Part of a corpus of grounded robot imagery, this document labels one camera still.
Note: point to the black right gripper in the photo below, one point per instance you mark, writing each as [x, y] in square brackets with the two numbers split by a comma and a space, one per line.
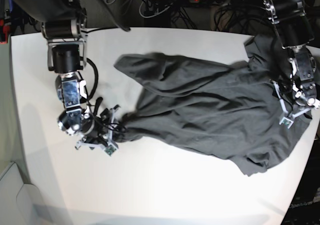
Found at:
[102, 128]

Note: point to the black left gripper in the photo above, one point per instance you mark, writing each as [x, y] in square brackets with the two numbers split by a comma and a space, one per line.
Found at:
[292, 102]

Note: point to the dark grey t-shirt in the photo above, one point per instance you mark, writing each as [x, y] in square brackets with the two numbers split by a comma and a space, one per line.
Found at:
[231, 112]

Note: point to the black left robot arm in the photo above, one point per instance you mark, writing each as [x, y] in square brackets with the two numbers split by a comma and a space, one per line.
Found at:
[294, 32]

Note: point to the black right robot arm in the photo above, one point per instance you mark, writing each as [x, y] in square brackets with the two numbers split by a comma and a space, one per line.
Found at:
[63, 25]

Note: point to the grey tray corner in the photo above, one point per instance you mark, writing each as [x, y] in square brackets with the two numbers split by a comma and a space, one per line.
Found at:
[20, 203]

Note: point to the red clamp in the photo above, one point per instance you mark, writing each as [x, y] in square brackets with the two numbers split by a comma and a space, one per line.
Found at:
[4, 31]

